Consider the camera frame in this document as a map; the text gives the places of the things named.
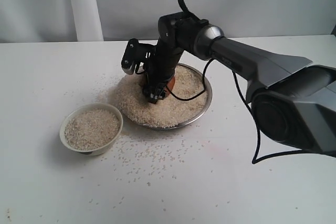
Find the white ceramic rice bowl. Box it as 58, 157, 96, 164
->
59, 103, 123, 156

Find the brown wooden cup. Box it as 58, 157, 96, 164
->
141, 76, 176, 92

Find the white backdrop curtain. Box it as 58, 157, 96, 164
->
1, 0, 335, 42

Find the round steel rice tray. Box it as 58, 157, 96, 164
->
115, 62, 213, 130

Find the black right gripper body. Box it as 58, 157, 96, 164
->
146, 12, 207, 85

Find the black camera cable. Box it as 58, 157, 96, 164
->
135, 58, 316, 165

